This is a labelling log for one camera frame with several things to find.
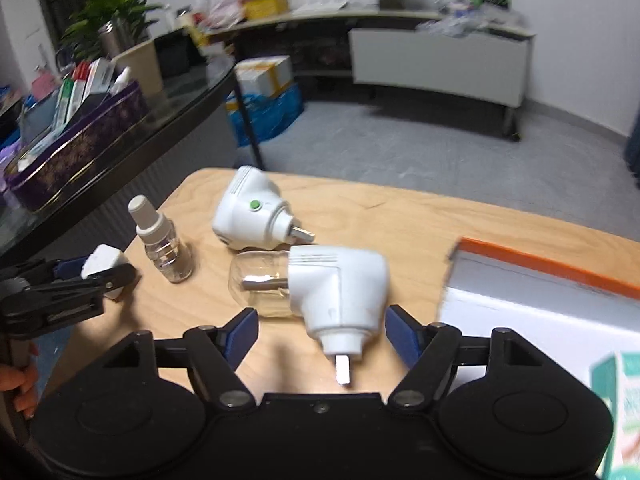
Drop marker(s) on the white plastic bag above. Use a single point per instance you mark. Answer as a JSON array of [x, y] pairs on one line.
[[220, 5]]

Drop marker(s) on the pile of clear plastic packets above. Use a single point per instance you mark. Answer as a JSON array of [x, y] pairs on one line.
[[470, 20]]

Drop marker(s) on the beige box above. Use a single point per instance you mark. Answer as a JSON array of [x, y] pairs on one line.
[[140, 65]]

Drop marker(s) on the long white desk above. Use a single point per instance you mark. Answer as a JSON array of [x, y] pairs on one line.
[[435, 60]]

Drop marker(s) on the purple patterned box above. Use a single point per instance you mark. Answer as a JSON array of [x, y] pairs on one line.
[[75, 155]]

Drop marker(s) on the green and white carton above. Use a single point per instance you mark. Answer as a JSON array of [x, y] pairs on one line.
[[620, 410]]

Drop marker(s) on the green and white medicine box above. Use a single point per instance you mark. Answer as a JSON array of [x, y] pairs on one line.
[[62, 102]]

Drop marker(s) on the white plug-in heater green button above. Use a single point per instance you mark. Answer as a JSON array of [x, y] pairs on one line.
[[245, 220]]

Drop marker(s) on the white box orange edge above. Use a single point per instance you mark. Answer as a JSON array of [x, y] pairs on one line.
[[525, 310]]

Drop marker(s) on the white plug-in heater with bottle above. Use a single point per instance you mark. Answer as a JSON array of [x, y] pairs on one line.
[[340, 290]]

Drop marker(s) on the wooden table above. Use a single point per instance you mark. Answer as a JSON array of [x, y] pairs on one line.
[[400, 225]]

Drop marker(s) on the person's left hand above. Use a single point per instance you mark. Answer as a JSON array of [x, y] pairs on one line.
[[22, 382]]

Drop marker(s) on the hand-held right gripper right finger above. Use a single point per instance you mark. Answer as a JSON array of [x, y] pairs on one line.
[[400, 333]]

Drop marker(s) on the pink packet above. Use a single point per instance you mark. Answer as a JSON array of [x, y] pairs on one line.
[[42, 85]]

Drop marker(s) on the white and yellow cardboard box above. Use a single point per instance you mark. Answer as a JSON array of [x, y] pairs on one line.
[[262, 74]]

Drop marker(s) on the blue plastic bag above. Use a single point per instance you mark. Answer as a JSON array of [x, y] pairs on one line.
[[270, 115]]

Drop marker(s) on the yellow tin box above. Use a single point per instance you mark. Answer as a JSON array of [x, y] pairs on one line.
[[265, 5]]

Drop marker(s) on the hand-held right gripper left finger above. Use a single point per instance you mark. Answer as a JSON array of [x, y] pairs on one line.
[[242, 336]]

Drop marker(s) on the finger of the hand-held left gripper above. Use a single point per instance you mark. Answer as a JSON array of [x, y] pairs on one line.
[[75, 296], [70, 267]]

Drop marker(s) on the red and white medicine box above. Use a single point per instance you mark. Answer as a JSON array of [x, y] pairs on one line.
[[77, 87]]

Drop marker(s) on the clear refill bottle white cap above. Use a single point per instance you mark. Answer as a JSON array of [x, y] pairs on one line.
[[165, 255]]

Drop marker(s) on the white charger cube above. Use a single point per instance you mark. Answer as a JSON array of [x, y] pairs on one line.
[[105, 257]]

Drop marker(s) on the black glass counter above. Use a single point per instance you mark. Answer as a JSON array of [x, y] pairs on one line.
[[165, 125]]

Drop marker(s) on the leafy green plant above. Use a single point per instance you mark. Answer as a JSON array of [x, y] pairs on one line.
[[115, 5]]

